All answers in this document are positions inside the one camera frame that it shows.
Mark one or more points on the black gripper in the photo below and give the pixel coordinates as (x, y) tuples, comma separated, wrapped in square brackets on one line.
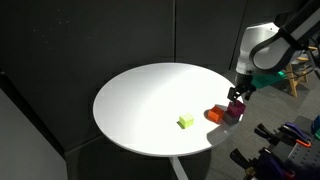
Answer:
[(243, 85)]

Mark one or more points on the pink block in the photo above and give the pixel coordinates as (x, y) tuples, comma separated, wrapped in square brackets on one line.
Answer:
[(236, 108)]

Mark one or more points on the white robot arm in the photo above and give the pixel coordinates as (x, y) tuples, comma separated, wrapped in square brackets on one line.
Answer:
[(266, 48)]

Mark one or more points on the orange block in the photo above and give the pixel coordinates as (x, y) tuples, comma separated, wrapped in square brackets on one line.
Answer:
[(215, 114)]

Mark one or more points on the lime green block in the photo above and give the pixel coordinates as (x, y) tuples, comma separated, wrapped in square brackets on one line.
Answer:
[(186, 120)]

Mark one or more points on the wooden stool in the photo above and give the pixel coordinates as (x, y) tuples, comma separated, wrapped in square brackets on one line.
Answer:
[(297, 71)]

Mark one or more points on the black clamp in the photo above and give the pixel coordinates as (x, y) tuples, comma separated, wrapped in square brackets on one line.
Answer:
[(263, 132)]

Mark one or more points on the purple clamp upper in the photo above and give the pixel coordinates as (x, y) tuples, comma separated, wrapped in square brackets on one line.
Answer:
[(293, 131)]

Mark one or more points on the purple clamp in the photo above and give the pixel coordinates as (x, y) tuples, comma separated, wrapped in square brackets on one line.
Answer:
[(266, 167), (293, 131)]

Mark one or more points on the purple clamp lower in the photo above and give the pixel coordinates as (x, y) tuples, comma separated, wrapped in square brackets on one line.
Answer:
[(266, 167)]

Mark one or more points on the round white table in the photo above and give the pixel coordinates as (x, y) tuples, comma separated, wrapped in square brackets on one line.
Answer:
[(139, 110)]

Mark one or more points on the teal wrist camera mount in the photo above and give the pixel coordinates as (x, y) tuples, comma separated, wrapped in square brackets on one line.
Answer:
[(263, 80)]

